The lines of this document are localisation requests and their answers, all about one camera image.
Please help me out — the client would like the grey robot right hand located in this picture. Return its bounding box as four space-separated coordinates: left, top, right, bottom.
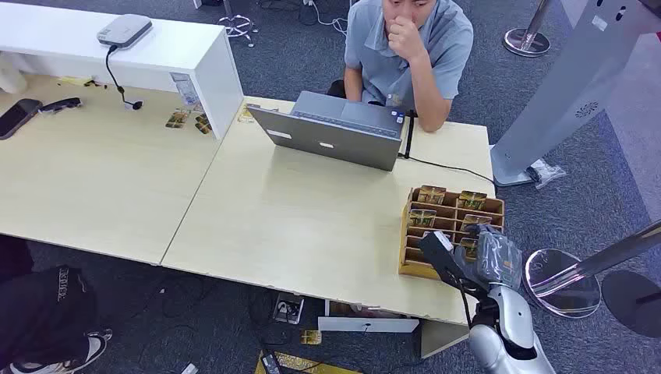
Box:
454 224 524 291

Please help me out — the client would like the wooden card organizer box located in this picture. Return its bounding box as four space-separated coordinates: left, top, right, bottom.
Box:
398 185 506 283

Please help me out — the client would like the person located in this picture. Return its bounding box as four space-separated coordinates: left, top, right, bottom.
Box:
327 0 475 134
0 235 114 374

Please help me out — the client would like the person's left hand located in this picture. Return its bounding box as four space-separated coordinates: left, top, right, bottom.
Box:
387 15 428 63

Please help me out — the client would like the clear plastic bag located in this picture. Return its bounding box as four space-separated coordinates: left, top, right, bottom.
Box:
526 158 568 190

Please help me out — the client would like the beige desk leg panel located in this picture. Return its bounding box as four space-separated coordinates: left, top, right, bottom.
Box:
419 319 472 360

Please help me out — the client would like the black round stanchion base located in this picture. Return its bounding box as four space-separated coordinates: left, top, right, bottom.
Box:
601 270 661 340

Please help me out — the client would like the white board under desk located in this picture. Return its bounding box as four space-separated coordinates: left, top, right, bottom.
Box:
317 299 421 334

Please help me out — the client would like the silver kiosk stand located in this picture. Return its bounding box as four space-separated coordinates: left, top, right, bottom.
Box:
490 0 661 188

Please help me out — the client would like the grey laptop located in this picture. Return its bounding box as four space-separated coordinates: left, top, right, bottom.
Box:
246 90 406 172

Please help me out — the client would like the yellow floor tape strip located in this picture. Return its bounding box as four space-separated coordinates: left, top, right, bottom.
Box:
253 351 362 374

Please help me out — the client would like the black power adapter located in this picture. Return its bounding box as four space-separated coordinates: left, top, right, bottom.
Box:
260 351 283 374

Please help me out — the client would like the chrome chair base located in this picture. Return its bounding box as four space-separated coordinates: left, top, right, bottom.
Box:
217 0 260 48

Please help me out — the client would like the paper label on shelf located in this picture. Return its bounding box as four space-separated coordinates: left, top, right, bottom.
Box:
169 72 201 108

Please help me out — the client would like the white desk shelf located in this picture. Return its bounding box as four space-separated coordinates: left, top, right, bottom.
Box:
0 1 245 141

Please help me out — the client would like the white and black shoe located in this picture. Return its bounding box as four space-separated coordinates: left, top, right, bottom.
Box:
9 328 114 374

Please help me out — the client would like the grey flat router box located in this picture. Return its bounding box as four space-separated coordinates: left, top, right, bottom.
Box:
96 13 154 49

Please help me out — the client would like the black smartphone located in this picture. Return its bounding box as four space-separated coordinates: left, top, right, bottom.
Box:
0 97 44 141

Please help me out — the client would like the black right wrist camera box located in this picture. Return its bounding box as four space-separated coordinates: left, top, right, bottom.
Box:
418 231 468 283

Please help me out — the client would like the chrome stanchion post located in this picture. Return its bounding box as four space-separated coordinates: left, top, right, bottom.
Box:
522 219 661 320
503 0 552 58

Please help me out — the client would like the black laptop power cable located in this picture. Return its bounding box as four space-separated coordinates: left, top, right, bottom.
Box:
398 152 497 185

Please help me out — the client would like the white floor cable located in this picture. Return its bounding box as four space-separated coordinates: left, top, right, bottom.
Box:
304 0 350 37

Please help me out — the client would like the black router cable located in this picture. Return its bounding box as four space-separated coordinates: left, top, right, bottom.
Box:
105 45 144 111

